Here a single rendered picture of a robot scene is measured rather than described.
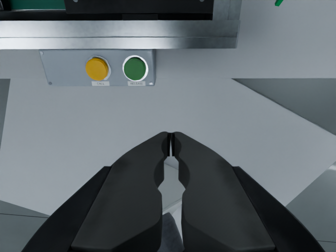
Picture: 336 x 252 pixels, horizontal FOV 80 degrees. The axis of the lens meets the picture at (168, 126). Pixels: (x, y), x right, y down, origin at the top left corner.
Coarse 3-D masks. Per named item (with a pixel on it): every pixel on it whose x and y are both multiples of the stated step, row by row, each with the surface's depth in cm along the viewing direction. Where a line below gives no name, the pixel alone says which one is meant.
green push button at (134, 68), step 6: (132, 60) 36; (138, 60) 36; (126, 66) 37; (132, 66) 37; (138, 66) 37; (144, 66) 37; (126, 72) 37; (132, 72) 37; (138, 72) 37; (144, 72) 37; (132, 78) 38; (138, 78) 38
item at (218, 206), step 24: (192, 144) 11; (192, 168) 9; (216, 168) 9; (192, 192) 8; (216, 192) 8; (240, 192) 8; (192, 216) 7; (216, 216) 7; (240, 216) 7; (192, 240) 7; (216, 240) 6; (240, 240) 6; (264, 240) 6
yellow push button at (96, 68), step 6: (90, 60) 36; (96, 60) 36; (102, 60) 37; (90, 66) 37; (96, 66) 37; (102, 66) 37; (90, 72) 37; (96, 72) 37; (102, 72) 37; (96, 78) 38; (102, 78) 38
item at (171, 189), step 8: (168, 168) 60; (168, 176) 57; (176, 176) 59; (160, 184) 52; (168, 184) 54; (176, 184) 56; (168, 192) 51; (176, 192) 53; (168, 200) 49; (176, 200) 51; (168, 208) 47; (176, 208) 55
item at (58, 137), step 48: (48, 96) 51; (96, 96) 51; (144, 96) 51; (192, 96) 51; (240, 96) 51; (48, 144) 58; (96, 144) 58; (240, 144) 58; (288, 144) 58; (0, 192) 67; (48, 192) 67; (288, 192) 66
